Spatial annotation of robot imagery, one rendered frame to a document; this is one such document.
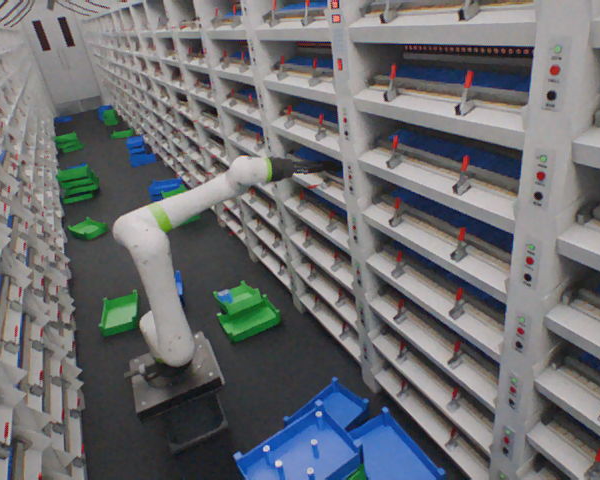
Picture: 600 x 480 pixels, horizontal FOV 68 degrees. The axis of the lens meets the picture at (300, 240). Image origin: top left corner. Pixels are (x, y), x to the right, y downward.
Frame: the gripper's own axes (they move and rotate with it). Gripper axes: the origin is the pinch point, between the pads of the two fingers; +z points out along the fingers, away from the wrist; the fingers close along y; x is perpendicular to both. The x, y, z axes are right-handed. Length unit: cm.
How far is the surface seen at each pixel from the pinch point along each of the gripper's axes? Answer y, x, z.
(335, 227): -5.3, 25.1, 3.4
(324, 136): -5.4, -12.6, -5.4
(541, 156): -97, -26, -12
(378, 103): -45, -29, -12
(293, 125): 20.8, -12.5, -5.1
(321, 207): 10.5, 21.7, 5.5
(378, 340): -34, 64, 10
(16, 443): -34, 63, -115
